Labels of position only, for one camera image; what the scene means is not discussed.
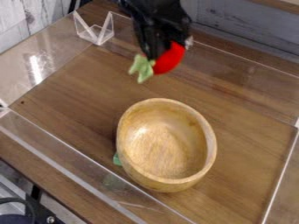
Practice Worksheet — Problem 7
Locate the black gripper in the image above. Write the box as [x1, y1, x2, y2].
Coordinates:
[117, 0, 192, 60]

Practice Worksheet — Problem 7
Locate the red plush strawberry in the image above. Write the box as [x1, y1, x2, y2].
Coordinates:
[128, 41, 186, 84]

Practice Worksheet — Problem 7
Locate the green object behind bowl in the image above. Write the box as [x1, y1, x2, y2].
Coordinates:
[113, 153, 123, 166]

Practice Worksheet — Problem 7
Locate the wooden bowl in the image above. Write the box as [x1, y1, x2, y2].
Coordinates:
[116, 98, 218, 193]

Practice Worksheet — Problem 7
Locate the black clamp with screw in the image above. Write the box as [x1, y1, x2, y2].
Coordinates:
[25, 195, 65, 224]

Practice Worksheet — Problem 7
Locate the clear acrylic corner bracket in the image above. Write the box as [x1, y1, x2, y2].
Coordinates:
[72, 11, 115, 46]

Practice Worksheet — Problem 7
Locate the clear acrylic barrier wall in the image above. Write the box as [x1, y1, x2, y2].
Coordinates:
[0, 12, 299, 224]

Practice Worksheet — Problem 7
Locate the black cable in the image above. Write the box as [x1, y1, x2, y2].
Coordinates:
[0, 197, 40, 224]

